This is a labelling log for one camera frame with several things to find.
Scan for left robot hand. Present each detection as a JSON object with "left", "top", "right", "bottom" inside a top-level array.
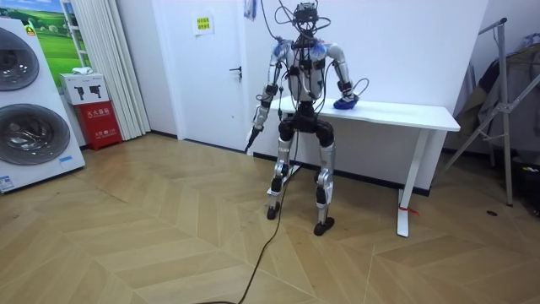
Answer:
[{"left": 244, "top": 124, "right": 265, "bottom": 154}]

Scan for blue cloth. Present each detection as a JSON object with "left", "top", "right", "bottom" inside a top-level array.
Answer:
[{"left": 332, "top": 96, "right": 361, "bottom": 111}]

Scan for white desk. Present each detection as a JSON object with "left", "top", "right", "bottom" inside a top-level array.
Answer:
[{"left": 256, "top": 95, "right": 462, "bottom": 238}]

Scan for robot body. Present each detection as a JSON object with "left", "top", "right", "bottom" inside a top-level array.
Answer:
[{"left": 273, "top": 2, "right": 335, "bottom": 116}]

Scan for white door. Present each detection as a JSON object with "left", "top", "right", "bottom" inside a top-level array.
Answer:
[{"left": 151, "top": 0, "right": 251, "bottom": 152}]

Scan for robot legs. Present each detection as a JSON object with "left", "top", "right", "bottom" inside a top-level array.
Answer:
[{"left": 265, "top": 110, "right": 338, "bottom": 237}]

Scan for yellow paper sign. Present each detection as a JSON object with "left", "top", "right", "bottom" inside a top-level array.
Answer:
[{"left": 192, "top": 12, "right": 215, "bottom": 37}]

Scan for grey metal clothes rack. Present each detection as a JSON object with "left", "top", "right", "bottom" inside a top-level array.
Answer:
[{"left": 437, "top": 17, "right": 540, "bottom": 208}]

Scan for red fire equipment cabinet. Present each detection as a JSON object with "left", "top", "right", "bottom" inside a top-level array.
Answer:
[{"left": 73, "top": 100, "right": 124, "bottom": 152}]

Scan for white curtain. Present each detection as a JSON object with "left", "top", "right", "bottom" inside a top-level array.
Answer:
[{"left": 69, "top": 0, "right": 152, "bottom": 143}]

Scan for hanging clothes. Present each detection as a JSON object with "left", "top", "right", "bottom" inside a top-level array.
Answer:
[{"left": 454, "top": 32, "right": 540, "bottom": 158}]

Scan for white cardboard box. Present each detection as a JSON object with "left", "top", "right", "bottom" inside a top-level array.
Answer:
[{"left": 58, "top": 72, "right": 111, "bottom": 106}]

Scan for black bin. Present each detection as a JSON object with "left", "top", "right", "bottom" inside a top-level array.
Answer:
[{"left": 511, "top": 157, "right": 540, "bottom": 217}]

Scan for white washing machine tower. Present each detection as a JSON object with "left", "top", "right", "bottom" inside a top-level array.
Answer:
[{"left": 0, "top": 16, "right": 87, "bottom": 194}]

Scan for cable bundle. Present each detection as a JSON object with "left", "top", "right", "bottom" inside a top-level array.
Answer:
[{"left": 243, "top": 0, "right": 322, "bottom": 41}]

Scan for black floor cable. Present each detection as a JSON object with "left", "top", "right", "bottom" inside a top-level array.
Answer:
[{"left": 196, "top": 126, "right": 301, "bottom": 304}]

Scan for white ladder frame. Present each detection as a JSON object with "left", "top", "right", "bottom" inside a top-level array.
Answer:
[{"left": 60, "top": 0, "right": 91, "bottom": 69}]

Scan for green landscape wall poster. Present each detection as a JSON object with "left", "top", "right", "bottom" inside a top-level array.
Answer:
[{"left": 0, "top": 0, "right": 92, "bottom": 90}]

